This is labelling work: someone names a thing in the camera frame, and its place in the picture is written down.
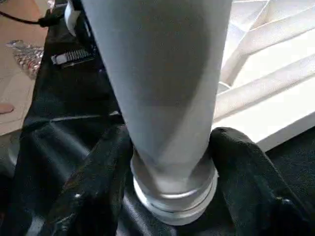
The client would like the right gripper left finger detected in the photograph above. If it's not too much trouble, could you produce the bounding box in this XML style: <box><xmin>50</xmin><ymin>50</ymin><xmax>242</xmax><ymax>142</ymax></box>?
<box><xmin>38</xmin><ymin>124</ymin><xmax>134</xmax><ymax>236</ymax></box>

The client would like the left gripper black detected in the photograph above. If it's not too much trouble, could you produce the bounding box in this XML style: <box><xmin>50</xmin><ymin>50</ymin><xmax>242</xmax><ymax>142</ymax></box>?
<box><xmin>50</xmin><ymin>0</ymin><xmax>111</xmax><ymax>69</ymax></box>

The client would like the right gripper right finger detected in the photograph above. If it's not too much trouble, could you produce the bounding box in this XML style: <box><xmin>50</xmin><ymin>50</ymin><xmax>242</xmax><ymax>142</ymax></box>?
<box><xmin>209</xmin><ymin>127</ymin><xmax>315</xmax><ymax>236</ymax></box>

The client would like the white plastic table leg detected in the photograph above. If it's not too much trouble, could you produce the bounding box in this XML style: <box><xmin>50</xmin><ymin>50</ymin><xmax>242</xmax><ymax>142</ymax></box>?
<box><xmin>80</xmin><ymin>0</ymin><xmax>233</xmax><ymax>226</ymax></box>

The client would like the white plastic table top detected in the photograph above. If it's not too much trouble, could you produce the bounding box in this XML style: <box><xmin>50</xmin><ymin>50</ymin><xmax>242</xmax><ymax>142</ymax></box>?
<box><xmin>212</xmin><ymin>0</ymin><xmax>315</xmax><ymax>153</ymax></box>

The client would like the red black patterned shoe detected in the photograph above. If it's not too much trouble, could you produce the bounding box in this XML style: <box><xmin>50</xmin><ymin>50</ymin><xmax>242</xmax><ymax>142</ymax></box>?
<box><xmin>6</xmin><ymin>39</ymin><xmax>46</xmax><ymax>79</ymax></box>

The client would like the black mat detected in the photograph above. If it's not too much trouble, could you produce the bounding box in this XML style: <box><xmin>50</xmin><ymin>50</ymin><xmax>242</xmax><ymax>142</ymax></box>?
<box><xmin>0</xmin><ymin>5</ymin><xmax>315</xmax><ymax>236</ymax></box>

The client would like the person bare foot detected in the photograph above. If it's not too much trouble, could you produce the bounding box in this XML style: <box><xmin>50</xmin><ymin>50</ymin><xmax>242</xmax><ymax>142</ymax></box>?
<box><xmin>0</xmin><ymin>102</ymin><xmax>15</xmax><ymax>116</ymax></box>

